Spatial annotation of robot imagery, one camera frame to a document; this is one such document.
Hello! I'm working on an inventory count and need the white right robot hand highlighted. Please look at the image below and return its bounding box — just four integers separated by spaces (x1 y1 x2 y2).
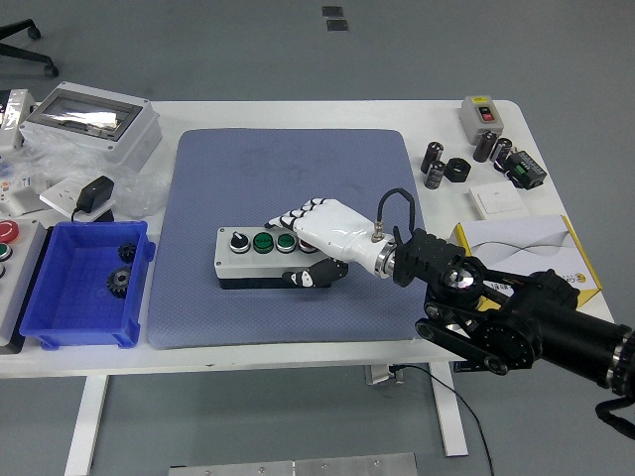
262 197 394 290

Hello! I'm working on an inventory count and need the grey four-button control box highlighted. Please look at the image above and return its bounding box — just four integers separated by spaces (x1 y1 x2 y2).
212 225 348 292

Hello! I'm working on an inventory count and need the black cylindrical capacitor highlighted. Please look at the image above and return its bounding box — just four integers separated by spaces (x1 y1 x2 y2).
489 137 514 170
420 140 445 175
424 159 446 190
472 129 499 164

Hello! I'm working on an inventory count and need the grey-blue table mat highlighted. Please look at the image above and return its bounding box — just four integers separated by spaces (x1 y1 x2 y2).
147 127 443 351

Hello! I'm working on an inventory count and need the black hexagonal nut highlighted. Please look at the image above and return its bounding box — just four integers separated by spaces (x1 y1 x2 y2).
444 157 471 183

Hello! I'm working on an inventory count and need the yellow and white cardboard box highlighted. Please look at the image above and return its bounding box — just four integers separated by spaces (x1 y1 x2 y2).
444 213 603 304

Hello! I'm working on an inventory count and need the clear plastic bag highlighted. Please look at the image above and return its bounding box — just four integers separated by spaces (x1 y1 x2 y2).
0 131 173 219

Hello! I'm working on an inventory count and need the black module with green terminal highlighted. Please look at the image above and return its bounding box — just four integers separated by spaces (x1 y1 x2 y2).
493 148 549 190

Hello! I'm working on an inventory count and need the large black gear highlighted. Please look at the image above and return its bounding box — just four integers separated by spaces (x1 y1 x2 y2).
105 266 134 299

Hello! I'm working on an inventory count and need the white table leg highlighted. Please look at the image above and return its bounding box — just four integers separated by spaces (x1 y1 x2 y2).
430 365 470 458
63 375 109 476

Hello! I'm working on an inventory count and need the black power adapter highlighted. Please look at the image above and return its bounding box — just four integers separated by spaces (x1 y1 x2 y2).
70 175 116 223

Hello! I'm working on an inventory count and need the silver metal plate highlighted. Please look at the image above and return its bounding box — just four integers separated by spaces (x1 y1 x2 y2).
168 451 420 476

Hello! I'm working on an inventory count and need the blue plastic bin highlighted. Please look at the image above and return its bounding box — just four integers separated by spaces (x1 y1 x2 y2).
18 220 157 351

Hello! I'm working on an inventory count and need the grey emergency-stop control box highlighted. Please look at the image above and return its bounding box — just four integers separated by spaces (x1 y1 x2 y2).
0 217 51 354

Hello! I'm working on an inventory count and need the small white printed box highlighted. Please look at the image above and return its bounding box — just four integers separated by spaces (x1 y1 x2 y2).
0 176 51 218

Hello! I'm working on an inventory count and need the white device with label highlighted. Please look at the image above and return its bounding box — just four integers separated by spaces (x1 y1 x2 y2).
0 88 38 153

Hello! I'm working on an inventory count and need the black office chair base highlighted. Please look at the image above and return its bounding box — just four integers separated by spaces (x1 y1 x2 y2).
0 18 61 78

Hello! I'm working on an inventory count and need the metal under-table bracket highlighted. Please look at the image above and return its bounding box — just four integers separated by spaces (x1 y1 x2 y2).
364 364 406 387

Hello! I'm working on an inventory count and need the white wall switch plate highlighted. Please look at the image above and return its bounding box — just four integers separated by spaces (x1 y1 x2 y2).
467 180 531 221

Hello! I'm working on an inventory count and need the grey red-black switch box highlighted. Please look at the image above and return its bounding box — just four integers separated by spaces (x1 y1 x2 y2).
456 94 505 146

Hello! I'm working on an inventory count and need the grey enclosure with clear lid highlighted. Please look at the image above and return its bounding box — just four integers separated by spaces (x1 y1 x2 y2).
18 81 164 174

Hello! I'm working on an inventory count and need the thin black cable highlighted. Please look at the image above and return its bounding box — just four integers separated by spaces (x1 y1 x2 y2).
391 364 495 476

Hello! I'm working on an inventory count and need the white wall socket plate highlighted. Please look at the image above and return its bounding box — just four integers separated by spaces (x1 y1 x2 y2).
39 177 115 223

